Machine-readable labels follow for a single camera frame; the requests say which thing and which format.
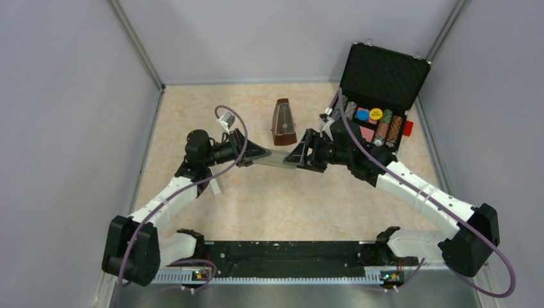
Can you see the brown wooden metronome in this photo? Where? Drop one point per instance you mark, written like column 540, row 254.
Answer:
column 283, row 126

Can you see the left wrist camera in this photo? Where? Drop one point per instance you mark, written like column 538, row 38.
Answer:
column 226, row 121

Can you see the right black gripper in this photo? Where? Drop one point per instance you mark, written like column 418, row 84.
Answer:
column 300, row 157

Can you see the pink card deck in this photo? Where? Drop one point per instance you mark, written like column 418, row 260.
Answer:
column 367, row 133

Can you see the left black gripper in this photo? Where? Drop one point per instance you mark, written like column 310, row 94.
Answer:
column 253, row 152

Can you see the blue chip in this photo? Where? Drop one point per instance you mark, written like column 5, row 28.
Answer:
column 362, row 114

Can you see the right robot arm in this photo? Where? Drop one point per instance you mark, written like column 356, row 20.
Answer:
column 463, row 228

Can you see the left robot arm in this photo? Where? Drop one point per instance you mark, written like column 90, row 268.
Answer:
column 133, row 250

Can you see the black poker chip case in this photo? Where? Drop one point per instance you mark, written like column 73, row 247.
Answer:
column 375, row 77

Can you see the yellow big blind chip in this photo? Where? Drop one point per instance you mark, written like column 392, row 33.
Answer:
column 376, row 114

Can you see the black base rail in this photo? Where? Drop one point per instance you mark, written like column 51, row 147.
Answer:
column 298, row 259

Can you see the red block behind case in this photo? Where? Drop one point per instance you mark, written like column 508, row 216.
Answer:
column 408, row 127

